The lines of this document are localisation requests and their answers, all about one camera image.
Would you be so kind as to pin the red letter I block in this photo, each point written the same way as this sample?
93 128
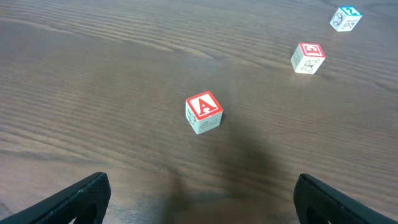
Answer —
307 58

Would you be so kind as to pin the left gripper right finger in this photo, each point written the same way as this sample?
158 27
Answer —
316 202

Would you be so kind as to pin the blue number 2 block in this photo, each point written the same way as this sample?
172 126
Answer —
345 18

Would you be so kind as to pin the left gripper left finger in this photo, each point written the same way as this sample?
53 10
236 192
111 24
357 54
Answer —
84 202

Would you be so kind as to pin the red letter A block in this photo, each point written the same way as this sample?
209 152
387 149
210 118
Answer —
203 112

